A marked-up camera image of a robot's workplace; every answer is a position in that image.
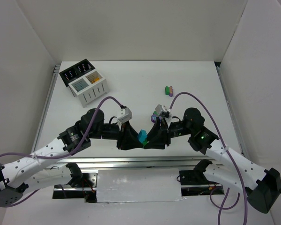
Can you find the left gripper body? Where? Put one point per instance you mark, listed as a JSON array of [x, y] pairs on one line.
[[121, 137]]

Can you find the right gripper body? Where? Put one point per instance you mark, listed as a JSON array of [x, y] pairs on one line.
[[166, 134]]

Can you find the teal flower lego brick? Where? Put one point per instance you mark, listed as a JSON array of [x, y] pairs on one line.
[[80, 86]]

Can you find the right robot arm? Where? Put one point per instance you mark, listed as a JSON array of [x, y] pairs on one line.
[[261, 187]]

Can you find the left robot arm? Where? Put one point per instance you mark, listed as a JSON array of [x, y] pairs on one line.
[[34, 171]]

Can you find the purple lotus lego brick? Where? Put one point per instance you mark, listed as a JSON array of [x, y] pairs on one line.
[[153, 118]]

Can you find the white foam board front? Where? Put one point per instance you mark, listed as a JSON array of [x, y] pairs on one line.
[[138, 185]]

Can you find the white slotted container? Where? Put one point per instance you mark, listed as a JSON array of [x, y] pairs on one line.
[[92, 91]]

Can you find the black slotted container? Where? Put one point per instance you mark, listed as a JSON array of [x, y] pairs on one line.
[[77, 70]]

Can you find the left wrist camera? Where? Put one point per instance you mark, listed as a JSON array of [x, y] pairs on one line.
[[124, 115]]

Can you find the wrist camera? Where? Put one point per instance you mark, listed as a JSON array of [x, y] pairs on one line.
[[124, 115], [165, 113]]

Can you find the aluminium table rail front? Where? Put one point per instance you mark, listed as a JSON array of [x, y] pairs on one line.
[[132, 162]]

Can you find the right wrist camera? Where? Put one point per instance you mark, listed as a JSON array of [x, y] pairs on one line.
[[165, 113]]

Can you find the aluminium rail right side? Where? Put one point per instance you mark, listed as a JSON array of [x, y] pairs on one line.
[[229, 105]]

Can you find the aluminium rail left side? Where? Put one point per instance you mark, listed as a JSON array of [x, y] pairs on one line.
[[46, 106]]

